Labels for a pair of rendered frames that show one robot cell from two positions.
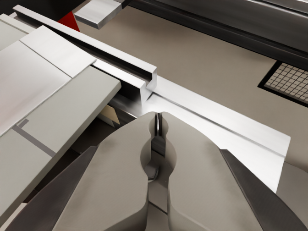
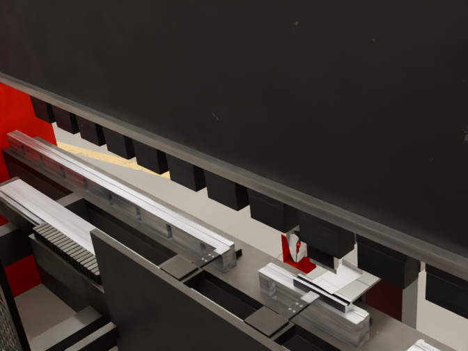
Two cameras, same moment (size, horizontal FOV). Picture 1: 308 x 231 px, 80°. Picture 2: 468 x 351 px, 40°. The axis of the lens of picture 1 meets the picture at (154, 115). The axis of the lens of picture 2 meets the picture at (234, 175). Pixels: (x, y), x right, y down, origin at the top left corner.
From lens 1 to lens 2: 2.00 m
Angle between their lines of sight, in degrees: 90
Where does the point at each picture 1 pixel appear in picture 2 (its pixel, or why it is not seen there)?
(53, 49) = (326, 285)
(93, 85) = (313, 275)
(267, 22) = not seen: hidden behind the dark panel
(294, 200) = (250, 283)
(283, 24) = not seen: hidden behind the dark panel
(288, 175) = (246, 289)
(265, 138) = (265, 271)
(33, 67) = (331, 280)
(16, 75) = (336, 278)
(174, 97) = (288, 282)
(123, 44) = not seen: outside the picture
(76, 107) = (317, 270)
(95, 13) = (311, 294)
